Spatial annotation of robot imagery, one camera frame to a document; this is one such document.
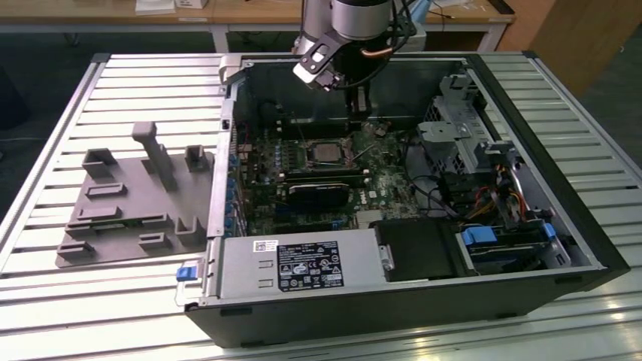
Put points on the black PC case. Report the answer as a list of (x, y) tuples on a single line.
[(351, 319)]

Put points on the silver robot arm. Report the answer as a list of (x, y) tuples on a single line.
[(360, 19)]

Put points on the wooden cabinet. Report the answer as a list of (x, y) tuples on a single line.
[(576, 37)]

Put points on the black RAM slot block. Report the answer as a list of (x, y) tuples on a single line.
[(320, 129)]

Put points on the metal disk bay cage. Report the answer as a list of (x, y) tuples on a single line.
[(451, 143)]

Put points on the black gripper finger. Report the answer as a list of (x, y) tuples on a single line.
[(368, 103), (351, 103)]

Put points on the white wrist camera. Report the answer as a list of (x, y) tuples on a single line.
[(305, 73)]

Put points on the white box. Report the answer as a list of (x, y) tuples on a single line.
[(153, 6)]

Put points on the blue disk carrier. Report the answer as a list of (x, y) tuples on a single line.
[(476, 235)]

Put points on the black RAM stick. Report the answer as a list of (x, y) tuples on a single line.
[(320, 171)]

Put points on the green motherboard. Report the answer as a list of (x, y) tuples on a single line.
[(391, 188)]

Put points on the black drive bay box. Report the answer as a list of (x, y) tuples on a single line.
[(416, 248)]

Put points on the CPU socket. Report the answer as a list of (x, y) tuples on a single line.
[(347, 160)]

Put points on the grey parts rack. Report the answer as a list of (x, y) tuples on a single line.
[(129, 188)]

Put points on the silver chipset heatsink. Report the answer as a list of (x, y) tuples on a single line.
[(369, 217)]

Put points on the wooden desk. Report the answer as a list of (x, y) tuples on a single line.
[(100, 19)]

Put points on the blue case latch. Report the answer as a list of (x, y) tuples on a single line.
[(185, 273)]

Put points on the grey power supply unit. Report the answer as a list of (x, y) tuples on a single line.
[(240, 270)]

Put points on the blue plastic clip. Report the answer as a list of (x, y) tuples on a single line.
[(549, 231)]

